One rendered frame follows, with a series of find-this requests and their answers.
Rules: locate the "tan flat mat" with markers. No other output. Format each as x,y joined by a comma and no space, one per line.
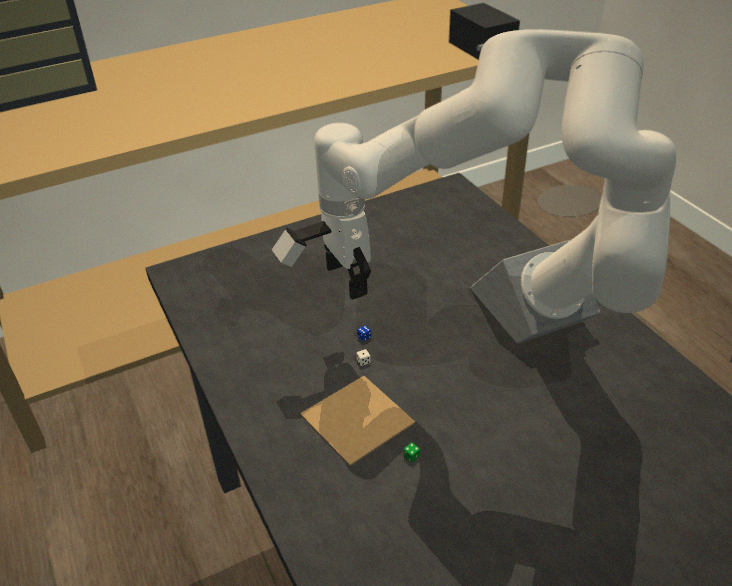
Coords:
357,419

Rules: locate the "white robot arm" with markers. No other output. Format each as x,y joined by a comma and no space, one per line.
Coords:
621,257

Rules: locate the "blue die with white pips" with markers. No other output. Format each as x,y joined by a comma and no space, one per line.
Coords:
364,333

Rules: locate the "green die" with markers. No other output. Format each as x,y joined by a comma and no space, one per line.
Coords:
411,452

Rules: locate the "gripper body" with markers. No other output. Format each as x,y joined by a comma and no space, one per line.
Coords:
347,233

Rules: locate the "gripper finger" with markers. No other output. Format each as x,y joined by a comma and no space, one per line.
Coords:
331,260
358,282

